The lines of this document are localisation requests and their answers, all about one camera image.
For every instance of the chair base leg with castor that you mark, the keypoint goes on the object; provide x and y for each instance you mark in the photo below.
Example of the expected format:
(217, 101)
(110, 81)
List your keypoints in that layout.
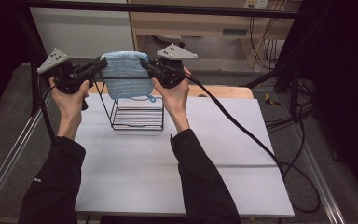
(167, 38)

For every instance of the white table cover sheet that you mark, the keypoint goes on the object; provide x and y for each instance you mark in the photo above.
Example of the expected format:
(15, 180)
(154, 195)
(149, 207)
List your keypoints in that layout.
(136, 174)

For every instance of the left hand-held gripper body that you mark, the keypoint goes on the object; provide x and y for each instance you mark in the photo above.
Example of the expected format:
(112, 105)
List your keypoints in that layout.
(63, 77)

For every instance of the aluminium rail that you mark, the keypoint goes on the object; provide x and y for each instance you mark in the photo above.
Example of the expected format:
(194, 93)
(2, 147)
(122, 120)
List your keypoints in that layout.
(12, 152)
(320, 180)

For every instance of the white cabinet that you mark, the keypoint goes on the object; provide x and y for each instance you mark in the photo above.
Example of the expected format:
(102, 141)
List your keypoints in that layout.
(80, 34)

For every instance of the blue striped towel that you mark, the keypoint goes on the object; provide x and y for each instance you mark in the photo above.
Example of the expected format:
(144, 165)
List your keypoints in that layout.
(127, 68)

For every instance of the person's right hand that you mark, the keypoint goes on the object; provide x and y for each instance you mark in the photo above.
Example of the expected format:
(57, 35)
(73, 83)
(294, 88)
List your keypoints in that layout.
(175, 99)

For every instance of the yellow black tape strip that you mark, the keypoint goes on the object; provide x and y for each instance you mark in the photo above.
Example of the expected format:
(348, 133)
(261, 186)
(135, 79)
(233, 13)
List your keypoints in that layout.
(271, 100)

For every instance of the person's left hand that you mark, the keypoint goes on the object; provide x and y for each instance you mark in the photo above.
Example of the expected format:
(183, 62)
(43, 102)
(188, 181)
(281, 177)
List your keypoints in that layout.
(70, 107)

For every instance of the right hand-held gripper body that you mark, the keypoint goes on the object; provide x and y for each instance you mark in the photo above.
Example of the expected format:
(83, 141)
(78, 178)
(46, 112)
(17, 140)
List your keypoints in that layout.
(174, 73)

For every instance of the black metal frame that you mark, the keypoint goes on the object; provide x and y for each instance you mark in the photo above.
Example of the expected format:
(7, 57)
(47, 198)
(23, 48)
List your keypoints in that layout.
(199, 10)

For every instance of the white wall socket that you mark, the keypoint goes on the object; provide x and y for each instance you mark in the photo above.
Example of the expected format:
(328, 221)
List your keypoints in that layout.
(256, 3)

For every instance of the black curtain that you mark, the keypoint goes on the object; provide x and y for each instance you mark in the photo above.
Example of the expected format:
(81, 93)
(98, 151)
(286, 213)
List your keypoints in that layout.
(341, 77)
(0, 46)

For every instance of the light wooden desk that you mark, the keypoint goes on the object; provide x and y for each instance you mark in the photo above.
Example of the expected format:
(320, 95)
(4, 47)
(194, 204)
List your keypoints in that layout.
(205, 25)

